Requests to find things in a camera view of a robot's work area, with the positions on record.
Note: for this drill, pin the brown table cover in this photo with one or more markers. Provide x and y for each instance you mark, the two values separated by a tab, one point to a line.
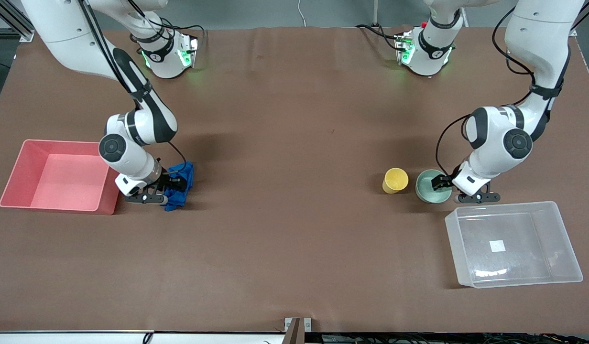
294	143

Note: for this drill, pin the white table edge rail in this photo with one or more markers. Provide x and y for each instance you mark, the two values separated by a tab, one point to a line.
60	338

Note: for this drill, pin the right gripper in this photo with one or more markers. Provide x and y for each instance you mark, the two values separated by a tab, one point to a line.
170	182

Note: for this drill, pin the white square sticker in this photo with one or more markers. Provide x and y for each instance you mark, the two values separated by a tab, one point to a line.
496	245

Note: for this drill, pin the blue cloth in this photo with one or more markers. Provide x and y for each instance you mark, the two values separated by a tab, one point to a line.
177	199

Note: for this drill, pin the metal bracket with post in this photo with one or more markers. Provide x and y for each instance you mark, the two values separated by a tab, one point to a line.
294	329

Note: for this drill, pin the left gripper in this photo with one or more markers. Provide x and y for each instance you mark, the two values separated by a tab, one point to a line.
441	182

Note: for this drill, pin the green bowl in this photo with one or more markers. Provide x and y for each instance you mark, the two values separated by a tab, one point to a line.
426	189

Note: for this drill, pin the pink plastic bin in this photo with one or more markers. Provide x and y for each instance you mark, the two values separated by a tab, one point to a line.
60	177

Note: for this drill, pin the yellow cup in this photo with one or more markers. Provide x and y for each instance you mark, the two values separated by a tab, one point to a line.
396	179

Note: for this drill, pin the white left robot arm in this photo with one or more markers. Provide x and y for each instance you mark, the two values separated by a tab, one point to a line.
538	33

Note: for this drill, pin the aluminium frame profile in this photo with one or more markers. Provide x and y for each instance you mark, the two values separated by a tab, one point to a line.
12	34

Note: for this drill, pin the thin grey rod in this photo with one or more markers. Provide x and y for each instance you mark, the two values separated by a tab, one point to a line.
375	12

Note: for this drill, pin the clear plastic box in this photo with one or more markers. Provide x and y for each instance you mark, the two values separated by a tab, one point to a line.
514	229

